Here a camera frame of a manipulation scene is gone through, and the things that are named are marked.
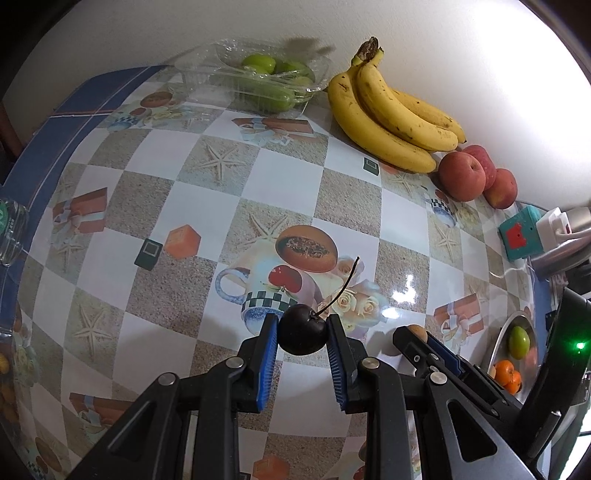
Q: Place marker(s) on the bunch of yellow bananas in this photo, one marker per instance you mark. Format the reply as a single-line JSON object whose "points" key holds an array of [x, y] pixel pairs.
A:
{"points": [[369, 124]]}

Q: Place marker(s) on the glass mug with round label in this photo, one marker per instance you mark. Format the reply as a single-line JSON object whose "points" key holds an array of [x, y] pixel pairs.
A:
{"points": [[11, 230]]}

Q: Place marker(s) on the stainless steel thermos jug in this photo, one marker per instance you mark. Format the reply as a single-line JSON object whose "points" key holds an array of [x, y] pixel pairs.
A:
{"points": [[558, 258]]}

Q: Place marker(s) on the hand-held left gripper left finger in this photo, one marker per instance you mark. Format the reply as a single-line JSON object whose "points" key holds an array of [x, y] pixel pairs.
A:
{"points": [[268, 364]]}

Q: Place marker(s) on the orange tangerine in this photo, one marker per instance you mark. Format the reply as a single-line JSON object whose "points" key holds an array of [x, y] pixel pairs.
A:
{"points": [[515, 384], [503, 369]]}

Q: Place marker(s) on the clear plastic container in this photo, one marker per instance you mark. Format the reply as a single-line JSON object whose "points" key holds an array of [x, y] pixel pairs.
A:
{"points": [[203, 78]]}

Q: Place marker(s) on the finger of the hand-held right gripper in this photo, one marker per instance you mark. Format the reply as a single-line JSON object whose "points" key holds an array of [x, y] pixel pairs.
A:
{"points": [[445, 355], [413, 353]]}

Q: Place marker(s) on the red peach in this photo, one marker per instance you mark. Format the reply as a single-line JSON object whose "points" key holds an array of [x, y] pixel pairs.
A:
{"points": [[461, 177]]}

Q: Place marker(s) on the dark cherry with stem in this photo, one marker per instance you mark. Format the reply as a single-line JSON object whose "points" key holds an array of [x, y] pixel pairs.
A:
{"points": [[302, 330]]}

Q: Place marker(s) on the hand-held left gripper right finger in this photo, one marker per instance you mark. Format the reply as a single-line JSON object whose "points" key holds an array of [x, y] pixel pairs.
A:
{"points": [[337, 364]]}

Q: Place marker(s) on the white power strip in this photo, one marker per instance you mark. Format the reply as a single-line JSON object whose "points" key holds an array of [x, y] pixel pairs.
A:
{"points": [[551, 226]]}

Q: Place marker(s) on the pile of small green jujubes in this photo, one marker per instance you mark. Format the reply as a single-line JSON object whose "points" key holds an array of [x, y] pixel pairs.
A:
{"points": [[258, 62]]}

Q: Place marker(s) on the teal plastic box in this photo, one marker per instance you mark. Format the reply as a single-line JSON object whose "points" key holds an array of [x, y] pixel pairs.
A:
{"points": [[519, 235]]}

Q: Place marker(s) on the stainless steel basin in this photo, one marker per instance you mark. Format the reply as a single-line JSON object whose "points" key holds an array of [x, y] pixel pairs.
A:
{"points": [[501, 344]]}

